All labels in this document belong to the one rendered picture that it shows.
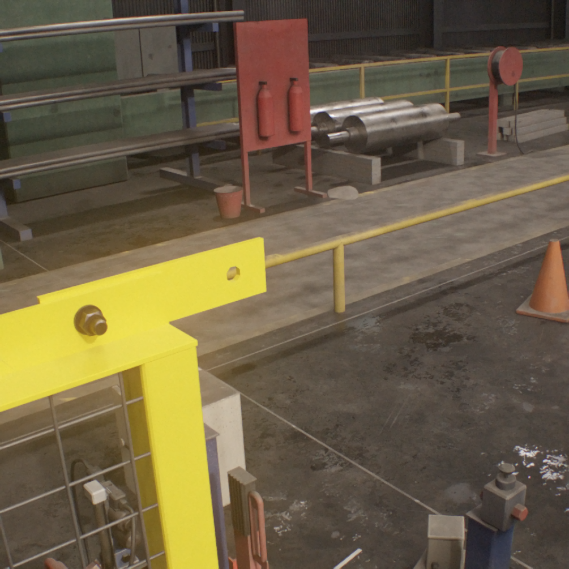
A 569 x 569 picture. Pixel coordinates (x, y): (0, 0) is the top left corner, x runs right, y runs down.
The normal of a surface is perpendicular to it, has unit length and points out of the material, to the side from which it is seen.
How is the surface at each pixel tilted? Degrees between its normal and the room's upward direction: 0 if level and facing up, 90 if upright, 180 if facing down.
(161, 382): 90
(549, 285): 77
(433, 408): 0
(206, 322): 0
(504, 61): 90
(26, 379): 0
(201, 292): 90
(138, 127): 90
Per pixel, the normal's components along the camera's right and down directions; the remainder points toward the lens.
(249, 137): 0.61, 0.26
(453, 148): -0.79, 0.25
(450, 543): -0.19, 0.35
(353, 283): -0.04, -0.94
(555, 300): -0.04, 0.13
